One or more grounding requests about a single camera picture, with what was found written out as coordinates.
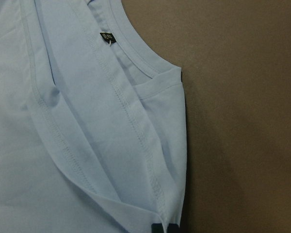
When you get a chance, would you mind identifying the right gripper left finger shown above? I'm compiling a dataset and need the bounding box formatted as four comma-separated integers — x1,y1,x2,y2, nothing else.
151,223,163,233

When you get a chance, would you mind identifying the light blue t-shirt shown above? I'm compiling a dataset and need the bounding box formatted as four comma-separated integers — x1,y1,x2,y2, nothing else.
0,0,187,233

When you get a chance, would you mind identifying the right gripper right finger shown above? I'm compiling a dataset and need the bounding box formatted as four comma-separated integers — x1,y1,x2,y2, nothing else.
167,223,180,233

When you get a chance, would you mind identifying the black neck label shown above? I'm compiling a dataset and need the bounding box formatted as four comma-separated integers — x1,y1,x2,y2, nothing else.
100,32,117,47

